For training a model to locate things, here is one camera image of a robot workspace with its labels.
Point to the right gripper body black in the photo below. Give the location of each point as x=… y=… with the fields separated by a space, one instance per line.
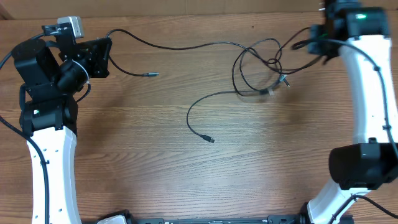
x=320 y=44

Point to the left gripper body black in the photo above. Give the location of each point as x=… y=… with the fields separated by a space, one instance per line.
x=90 y=61

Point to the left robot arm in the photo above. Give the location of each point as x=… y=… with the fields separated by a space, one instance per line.
x=52 y=73

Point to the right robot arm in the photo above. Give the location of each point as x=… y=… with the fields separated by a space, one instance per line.
x=360 y=36

